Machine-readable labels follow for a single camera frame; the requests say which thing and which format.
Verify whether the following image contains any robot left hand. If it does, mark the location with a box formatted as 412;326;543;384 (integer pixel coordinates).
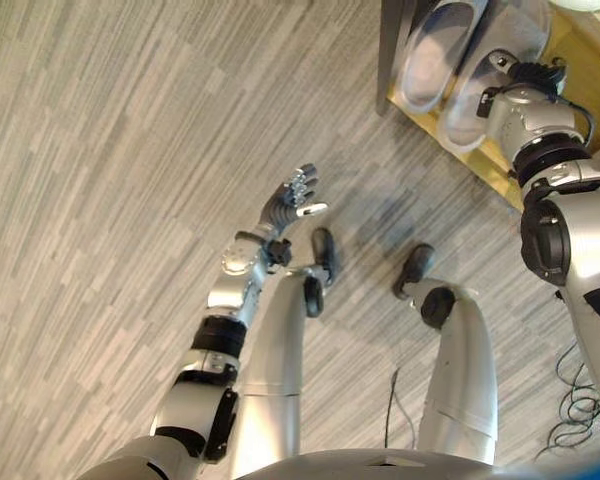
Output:
256;163;330;235

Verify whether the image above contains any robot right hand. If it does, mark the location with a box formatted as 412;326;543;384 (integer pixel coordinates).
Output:
487;48;569;96

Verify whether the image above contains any grey slipper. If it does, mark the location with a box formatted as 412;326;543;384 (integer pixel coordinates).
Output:
442;0;554;154
398;0;487;112

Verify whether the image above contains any wooden shoe rack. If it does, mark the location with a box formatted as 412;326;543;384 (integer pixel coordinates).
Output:
376;0;600;212

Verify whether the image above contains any pale green white object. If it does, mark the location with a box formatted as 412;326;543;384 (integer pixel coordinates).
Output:
549;0;600;14

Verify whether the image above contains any robot left leg silver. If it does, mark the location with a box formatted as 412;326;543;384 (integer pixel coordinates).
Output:
228;227;342;480

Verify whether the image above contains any robot leg silver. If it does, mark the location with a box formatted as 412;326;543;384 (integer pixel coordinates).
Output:
228;227;342;480
391;243;499;467

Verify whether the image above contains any robot right leg silver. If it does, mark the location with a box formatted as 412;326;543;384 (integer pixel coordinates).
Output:
391;243;499;467

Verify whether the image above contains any robot torso silver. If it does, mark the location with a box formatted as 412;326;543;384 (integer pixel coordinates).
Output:
232;448;536;480

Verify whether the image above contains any blue object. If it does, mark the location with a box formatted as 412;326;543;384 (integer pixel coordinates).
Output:
517;457;600;480

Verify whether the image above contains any thin black cable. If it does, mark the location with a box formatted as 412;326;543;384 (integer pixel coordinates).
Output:
383;368;417;450

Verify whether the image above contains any green cable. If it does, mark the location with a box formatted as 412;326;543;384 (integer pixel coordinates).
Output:
533;342;600;462

